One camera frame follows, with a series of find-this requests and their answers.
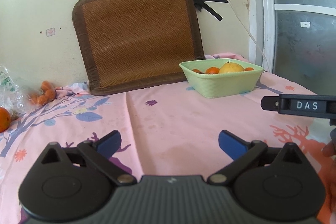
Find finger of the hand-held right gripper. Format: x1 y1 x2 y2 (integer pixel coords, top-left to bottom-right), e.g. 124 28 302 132
261 96 280 111

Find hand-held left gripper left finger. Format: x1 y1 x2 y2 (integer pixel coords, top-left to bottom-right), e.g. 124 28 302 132
39 130 137 186

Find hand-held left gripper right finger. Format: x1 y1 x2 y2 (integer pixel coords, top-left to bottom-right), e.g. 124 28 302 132
208 130 306 186

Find light green plastic basin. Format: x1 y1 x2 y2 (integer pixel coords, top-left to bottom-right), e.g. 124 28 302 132
179 58 264 98

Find large yellow pomelo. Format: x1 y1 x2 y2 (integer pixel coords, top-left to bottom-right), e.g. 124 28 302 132
219 62 245 74

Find person's right hand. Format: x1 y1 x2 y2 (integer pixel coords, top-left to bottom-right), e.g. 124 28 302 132
322 141 336 217

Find white framed glass door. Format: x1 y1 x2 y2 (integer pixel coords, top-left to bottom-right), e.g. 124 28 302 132
248 0 336 96

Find printed pink blanket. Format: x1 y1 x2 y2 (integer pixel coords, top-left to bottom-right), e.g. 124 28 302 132
0 52 336 224

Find brown woven seat mat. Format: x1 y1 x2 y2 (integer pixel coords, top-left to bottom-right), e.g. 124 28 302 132
72 0 205 96

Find clear plastic bag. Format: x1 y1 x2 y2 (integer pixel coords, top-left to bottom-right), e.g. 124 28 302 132
0 64 30 121

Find black tape strips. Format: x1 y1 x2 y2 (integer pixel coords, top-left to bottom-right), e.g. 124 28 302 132
192 0 231 21

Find white power cable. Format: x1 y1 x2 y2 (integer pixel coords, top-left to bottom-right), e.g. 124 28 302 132
197 0 271 73

